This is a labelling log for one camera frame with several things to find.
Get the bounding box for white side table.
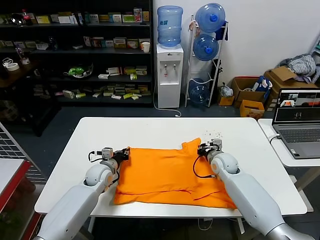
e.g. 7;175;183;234
257;118;320;213

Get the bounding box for shiny dark glass bowl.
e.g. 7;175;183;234
9;13;25;27

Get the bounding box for beige rag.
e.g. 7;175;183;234
188;20;201;35

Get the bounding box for white wire grid panel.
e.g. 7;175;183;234
0;122;47;185

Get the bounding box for scattered dark crumbs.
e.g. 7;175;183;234
201;129;224;142

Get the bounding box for orange t-shirt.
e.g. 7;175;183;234
114;137;238;210

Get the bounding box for small orange box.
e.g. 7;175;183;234
216;94;235;107

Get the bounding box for clear plastic bottle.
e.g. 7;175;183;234
15;46;31;66

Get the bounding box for white water dispenser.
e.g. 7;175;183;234
156;43;185;110

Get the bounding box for white cable under table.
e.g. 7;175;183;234
198;217;213;231

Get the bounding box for white table leg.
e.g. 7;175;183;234
236;217;246;235
87;216;96;234

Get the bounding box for pink print box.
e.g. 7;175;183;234
133;8;143;24

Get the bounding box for laptop charging cable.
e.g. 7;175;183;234
266;134;280;145

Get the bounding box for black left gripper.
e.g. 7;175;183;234
113;148;130;163

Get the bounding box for cola bottle red cap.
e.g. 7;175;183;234
21;9;33;27

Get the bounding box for grey laptop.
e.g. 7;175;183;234
271;87;320;160

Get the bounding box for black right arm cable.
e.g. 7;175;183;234
193;154;216;179

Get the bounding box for labelled blue water jug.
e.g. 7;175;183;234
156;5;184;50

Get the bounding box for clear plastic bag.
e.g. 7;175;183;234
219;83;234;98

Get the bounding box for white folding rack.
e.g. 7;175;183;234
309;33;320;66

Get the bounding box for bowl of green packets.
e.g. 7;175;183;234
62;64;94;80

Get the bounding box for grey clothes pile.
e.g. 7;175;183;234
278;54;317;83

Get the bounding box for black tripod stand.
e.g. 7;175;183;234
211;59;224;101

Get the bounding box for dark brown desk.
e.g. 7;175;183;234
0;61;62;138

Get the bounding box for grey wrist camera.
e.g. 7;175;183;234
101;147;114;161
211;138;223;152

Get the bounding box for blue white bag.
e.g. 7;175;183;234
251;75;273;93

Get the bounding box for large brown cardboard box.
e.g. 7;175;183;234
263;66;318;111

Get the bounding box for dark blue cloth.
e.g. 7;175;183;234
214;21;229;42

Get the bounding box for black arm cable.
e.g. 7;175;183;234
193;154;216;179
88;150;103;164

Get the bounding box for black shelf unit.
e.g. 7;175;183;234
0;0;154;109

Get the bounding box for white dispenser power cable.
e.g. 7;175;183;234
152;79;182;118

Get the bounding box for red trimmed cardboard box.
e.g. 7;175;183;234
231;76;266;108

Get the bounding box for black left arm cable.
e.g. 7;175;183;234
88;150;103;164

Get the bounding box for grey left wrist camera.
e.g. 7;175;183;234
101;147;114;161

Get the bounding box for yellow carton box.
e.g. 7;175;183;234
35;15;51;25

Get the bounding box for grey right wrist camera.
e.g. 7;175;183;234
211;138;223;152

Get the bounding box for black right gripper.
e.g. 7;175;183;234
197;142;213;157

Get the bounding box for white jug rack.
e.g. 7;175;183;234
184;14;229;109

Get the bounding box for orange printed cardboard box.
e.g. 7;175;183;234
239;99;265;119

